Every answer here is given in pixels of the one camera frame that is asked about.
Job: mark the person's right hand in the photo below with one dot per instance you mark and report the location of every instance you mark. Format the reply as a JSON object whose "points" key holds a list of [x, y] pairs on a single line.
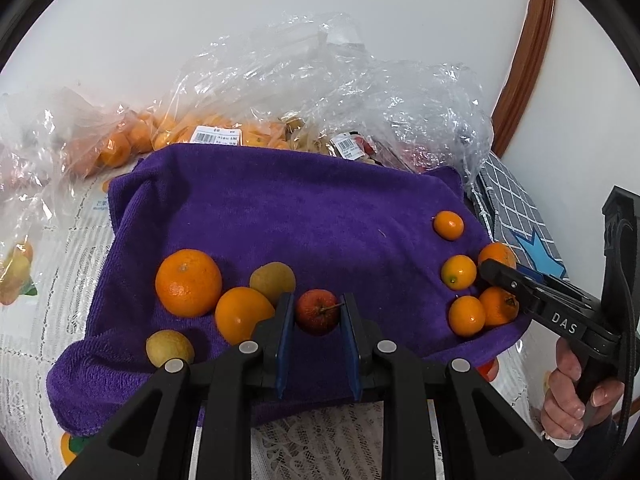
{"points": [[560, 395]]}

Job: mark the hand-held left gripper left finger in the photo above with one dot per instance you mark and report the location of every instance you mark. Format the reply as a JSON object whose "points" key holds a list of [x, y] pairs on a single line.
{"points": [[284, 345]]}

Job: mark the brown wooden trim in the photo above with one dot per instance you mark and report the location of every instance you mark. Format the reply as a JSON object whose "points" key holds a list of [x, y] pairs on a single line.
{"points": [[537, 35]]}

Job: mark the large clear plastic bag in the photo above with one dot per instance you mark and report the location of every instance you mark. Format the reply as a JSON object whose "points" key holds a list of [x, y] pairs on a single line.
{"points": [[300, 70]]}

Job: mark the pile of bagged kumquats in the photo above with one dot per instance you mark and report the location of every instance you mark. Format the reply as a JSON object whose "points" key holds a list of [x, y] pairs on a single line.
{"points": [[175, 127]]}

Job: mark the bagged red fruits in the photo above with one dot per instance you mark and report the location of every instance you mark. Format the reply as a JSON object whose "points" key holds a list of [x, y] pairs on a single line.
{"points": [[415, 157]]}

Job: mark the purple towel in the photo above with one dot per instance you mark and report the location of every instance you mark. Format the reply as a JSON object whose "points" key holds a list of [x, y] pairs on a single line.
{"points": [[300, 210]]}

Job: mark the pile of bagged mandarins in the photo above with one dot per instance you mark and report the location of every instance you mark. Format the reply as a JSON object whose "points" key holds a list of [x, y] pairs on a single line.
{"points": [[117, 147]]}

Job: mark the smooth oval orange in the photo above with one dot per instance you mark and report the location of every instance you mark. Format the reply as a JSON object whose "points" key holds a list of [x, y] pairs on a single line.
{"points": [[240, 312]]}

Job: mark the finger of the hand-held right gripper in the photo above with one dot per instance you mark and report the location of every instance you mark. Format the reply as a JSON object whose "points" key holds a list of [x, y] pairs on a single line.
{"points": [[560, 287], [562, 317]]}

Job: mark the small orange kumquat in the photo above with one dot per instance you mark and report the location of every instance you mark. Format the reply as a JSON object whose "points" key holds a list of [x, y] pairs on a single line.
{"points": [[500, 252], [448, 225], [495, 307], [458, 272], [466, 315]]}

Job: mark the large dimpled mandarin orange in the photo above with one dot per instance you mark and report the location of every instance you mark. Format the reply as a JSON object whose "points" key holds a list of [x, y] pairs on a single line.
{"points": [[188, 282]]}

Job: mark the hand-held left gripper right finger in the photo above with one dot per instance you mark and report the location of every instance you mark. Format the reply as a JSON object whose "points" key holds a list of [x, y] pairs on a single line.
{"points": [[350, 345]]}

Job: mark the small red apple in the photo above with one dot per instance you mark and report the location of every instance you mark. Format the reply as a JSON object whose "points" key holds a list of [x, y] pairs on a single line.
{"points": [[315, 312]]}

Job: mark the small clear plastic bag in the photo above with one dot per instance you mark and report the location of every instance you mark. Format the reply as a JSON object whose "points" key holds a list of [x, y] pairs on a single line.
{"points": [[60, 120]]}

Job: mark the olive-brown round fruit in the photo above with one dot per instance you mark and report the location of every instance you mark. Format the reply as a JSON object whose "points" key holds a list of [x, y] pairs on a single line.
{"points": [[272, 280]]}

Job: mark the grey checked box blue star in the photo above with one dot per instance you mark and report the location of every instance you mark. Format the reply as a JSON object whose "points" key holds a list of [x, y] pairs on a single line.
{"points": [[510, 195]]}

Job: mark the white barcode price label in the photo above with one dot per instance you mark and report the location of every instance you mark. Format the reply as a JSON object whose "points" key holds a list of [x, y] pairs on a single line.
{"points": [[216, 135], [346, 144]]}

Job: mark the pile of bagged beige longans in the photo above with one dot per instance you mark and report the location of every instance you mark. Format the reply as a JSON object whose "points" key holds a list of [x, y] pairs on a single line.
{"points": [[312, 142]]}

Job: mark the yellow-green round fruit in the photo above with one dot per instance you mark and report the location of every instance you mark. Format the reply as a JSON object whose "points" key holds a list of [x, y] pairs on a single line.
{"points": [[167, 347]]}

